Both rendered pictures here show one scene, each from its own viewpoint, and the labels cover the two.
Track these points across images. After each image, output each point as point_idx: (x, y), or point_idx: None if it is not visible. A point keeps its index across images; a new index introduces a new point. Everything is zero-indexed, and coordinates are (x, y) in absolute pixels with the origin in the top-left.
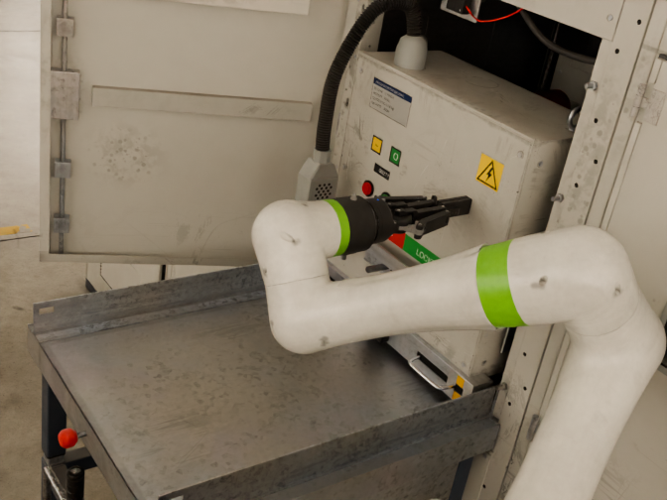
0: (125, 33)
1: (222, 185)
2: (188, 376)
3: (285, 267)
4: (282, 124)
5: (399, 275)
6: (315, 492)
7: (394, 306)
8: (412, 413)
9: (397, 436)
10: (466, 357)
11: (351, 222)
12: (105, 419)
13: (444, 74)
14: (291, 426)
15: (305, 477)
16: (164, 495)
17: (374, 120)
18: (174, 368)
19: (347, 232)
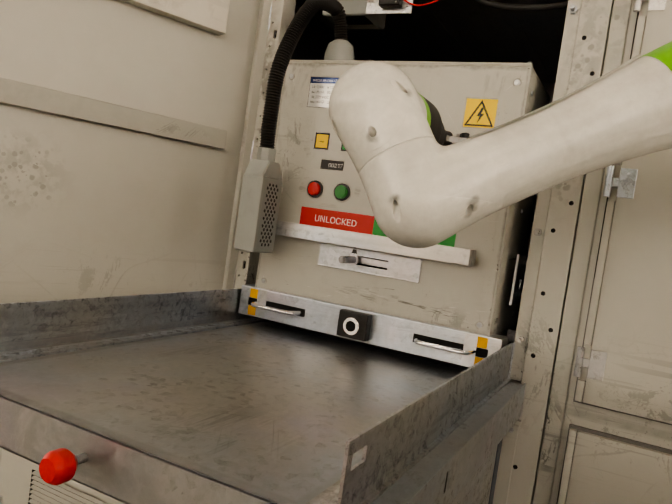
0: (30, 17)
1: (134, 218)
2: (191, 381)
3: (404, 121)
4: (196, 152)
5: (553, 103)
6: (462, 449)
7: (568, 129)
8: (485, 358)
9: (478, 388)
10: (482, 315)
11: (428, 104)
12: (118, 425)
13: None
14: (358, 404)
15: (437, 437)
16: (353, 441)
17: (316, 118)
18: (166, 377)
19: (429, 113)
